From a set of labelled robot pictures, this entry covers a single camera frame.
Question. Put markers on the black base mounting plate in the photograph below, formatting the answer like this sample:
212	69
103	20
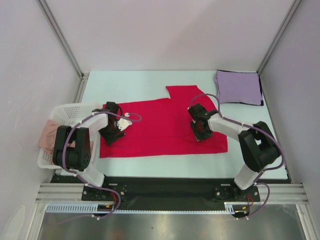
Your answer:
166	194

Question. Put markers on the aluminium frame post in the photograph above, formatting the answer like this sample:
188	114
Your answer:
279	34
53	23

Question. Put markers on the aluminium rail front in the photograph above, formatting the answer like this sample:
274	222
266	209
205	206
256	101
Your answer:
72	193

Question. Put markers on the pink t shirt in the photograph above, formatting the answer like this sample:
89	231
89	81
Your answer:
48	136

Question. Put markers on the folded purple t shirt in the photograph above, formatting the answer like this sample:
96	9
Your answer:
238	87

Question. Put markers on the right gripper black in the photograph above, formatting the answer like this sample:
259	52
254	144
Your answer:
199	137

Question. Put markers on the white plastic laundry basket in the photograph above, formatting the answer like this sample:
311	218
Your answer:
69	115

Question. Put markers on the red t shirt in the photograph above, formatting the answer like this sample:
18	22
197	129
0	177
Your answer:
165	128

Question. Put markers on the right aluminium frame post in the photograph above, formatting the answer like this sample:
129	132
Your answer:
279	34

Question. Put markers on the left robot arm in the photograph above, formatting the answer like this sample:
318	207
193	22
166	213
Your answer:
73	150

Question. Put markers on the left aluminium frame post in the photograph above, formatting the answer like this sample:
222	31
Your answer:
53	23

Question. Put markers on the white slotted cable duct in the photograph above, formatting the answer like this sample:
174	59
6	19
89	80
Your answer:
95	208

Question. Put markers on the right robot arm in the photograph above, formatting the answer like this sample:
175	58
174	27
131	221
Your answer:
258	146

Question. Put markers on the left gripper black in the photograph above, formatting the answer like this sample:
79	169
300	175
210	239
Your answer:
109	139

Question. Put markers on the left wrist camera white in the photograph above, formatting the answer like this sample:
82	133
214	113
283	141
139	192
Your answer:
122	124

